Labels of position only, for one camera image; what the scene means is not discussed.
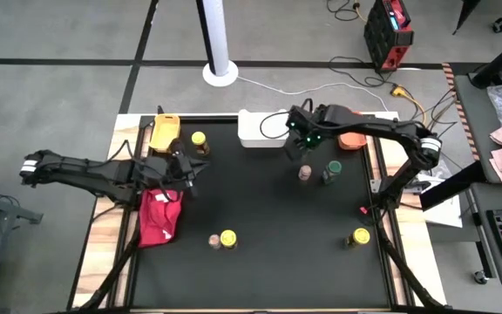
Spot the black desk post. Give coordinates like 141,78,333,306
471,28,502,88

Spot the black table mat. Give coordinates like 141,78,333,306
131,116,391,309

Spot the black slanted beam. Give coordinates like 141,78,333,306
419,160,488,213

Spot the yellow plug with cable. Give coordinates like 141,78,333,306
390,85,427,126

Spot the white plastic bin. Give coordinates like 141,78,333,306
237,108,290,148

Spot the orange plastic bin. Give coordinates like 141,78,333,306
336,111,369,151

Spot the red black power station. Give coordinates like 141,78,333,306
363,0,415,73

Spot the green lid herb jar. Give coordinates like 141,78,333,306
321,160,343,186

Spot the yellow lid spice jar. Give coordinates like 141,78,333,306
344,227,371,250
220,229,238,250
190,131,211,157

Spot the grey desk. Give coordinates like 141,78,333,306
453,73,502,291

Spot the black coiled floor cable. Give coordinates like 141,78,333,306
327,55,398,88

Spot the black cable with yellow plug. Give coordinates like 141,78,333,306
325,0,362,22

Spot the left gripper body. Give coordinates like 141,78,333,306
139,139,193,191

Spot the yellow plastic bin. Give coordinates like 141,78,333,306
148,113,181,154

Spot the black cable bundle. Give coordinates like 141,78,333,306
423,86,459,137

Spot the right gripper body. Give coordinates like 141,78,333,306
286,103,327,148

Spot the white paper sheet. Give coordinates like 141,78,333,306
420,174,464,229

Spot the white power cable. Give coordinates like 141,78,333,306
236,76,390,113

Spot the red cloth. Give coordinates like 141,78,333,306
138,188,185,249

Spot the black panel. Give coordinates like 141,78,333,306
452,0,481,35

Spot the white tower fan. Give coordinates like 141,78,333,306
195,0,240,87

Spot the striped floor cable cover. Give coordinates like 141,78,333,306
441,63,481,163

